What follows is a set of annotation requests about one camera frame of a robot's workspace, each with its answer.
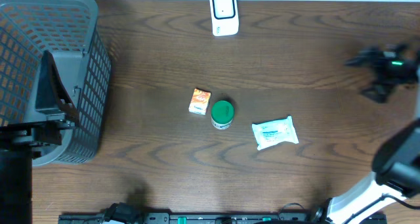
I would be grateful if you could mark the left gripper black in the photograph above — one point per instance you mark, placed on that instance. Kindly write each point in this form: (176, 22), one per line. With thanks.
(31, 138)

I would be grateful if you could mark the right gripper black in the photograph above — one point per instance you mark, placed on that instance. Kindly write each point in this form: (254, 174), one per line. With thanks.
(374, 54)

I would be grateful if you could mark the white wet wipes pack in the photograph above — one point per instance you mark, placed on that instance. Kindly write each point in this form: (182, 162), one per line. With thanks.
(271, 133)

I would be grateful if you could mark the small orange box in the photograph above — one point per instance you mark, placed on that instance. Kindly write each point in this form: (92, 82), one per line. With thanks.
(199, 102)

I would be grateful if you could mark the green lid white jar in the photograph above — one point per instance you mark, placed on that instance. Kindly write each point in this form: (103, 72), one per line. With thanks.
(222, 114)

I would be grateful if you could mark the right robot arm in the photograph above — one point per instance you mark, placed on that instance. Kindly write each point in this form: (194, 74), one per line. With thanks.
(394, 175)

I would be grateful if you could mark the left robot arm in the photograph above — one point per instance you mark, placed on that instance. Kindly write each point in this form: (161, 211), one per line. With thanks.
(16, 174)

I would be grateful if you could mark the white barcode scanner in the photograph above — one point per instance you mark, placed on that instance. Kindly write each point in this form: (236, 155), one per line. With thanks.
(224, 17)

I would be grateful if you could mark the grey plastic mesh basket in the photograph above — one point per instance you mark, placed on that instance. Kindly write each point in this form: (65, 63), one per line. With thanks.
(67, 30)

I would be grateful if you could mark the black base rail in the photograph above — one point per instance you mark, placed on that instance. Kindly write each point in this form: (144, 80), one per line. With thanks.
(122, 213)

